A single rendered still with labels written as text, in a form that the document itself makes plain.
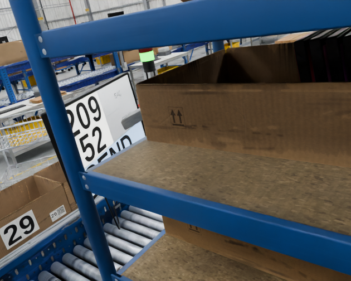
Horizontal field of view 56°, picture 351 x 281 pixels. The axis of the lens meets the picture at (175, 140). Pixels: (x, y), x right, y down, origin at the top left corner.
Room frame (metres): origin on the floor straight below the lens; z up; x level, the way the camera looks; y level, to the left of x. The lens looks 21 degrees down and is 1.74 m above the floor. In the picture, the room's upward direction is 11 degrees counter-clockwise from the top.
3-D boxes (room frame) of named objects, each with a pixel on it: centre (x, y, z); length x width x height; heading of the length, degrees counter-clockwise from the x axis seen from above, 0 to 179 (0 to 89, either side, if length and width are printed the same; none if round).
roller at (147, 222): (1.47, 0.19, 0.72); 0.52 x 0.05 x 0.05; 48
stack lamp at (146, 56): (1.22, 0.04, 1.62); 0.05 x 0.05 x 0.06
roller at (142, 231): (1.42, 0.23, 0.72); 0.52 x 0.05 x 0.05; 48
